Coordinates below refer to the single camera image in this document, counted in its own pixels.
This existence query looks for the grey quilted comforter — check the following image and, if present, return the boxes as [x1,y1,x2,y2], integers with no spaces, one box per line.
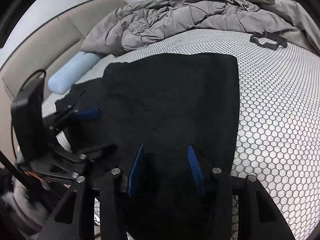
[81,0,319,56]

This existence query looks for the beige upholstered headboard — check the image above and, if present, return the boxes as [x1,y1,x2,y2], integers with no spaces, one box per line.
[2,0,126,100]

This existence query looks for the light blue bolster pillow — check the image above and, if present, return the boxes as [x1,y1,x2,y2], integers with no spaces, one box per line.
[48,51,102,94]

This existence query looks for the black plastic clip bracket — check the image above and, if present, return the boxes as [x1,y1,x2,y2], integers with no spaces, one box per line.
[249,31,287,50]

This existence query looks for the black pants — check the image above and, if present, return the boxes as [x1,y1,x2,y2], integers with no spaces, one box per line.
[55,52,241,240]

